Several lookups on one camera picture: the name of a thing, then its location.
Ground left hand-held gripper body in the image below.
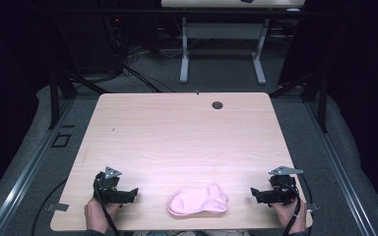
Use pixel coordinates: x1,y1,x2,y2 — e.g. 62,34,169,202
93,165,132,207

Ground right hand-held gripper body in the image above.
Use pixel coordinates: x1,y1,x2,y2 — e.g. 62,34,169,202
259,165,305,207

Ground pink sock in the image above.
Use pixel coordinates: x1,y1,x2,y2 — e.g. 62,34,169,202
167,183,229,217

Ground person's left hand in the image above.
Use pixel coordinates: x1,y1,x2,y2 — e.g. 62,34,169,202
84,198,123,235

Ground person's right hand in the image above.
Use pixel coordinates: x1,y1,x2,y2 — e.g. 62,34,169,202
270,198,308,235

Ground black metal stand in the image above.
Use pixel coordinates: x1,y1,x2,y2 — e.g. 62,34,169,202
269,69,330,134
46,64,113,131

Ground dark equipment rack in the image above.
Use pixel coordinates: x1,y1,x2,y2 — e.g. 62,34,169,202
101,12,126,75

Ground desk with grey legs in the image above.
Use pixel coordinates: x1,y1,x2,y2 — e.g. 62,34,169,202
159,0,307,86

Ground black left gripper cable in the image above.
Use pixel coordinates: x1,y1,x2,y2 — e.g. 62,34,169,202
94,183,120,236

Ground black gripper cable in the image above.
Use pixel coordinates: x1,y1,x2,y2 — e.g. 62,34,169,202
94,183,120,236
282,182,302,236

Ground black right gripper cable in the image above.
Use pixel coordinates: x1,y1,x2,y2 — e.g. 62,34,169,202
282,182,302,236

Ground black cable on floor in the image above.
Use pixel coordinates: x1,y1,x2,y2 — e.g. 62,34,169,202
30,178,69,236
298,172,315,236

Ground aluminium floor rail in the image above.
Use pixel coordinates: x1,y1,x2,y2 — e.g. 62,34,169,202
303,99,378,236
0,96,77,236

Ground bundle of floor cables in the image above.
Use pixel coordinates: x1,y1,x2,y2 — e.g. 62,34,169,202
120,44,177,94

